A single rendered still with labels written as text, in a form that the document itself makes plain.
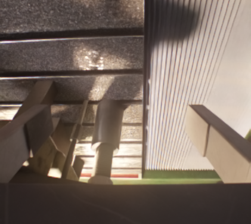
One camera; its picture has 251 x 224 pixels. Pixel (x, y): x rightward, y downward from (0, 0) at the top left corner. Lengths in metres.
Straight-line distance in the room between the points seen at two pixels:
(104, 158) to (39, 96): 0.21
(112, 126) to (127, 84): 0.12
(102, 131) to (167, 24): 0.29
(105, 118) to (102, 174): 0.14
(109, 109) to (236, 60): 0.36
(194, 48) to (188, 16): 0.08
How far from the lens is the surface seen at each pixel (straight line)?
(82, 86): 0.49
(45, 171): 0.41
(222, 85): 0.60
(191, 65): 0.52
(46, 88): 0.48
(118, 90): 0.48
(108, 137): 0.42
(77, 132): 0.45
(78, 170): 0.78
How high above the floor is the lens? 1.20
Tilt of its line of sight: 48 degrees down
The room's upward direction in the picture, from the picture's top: 177 degrees counter-clockwise
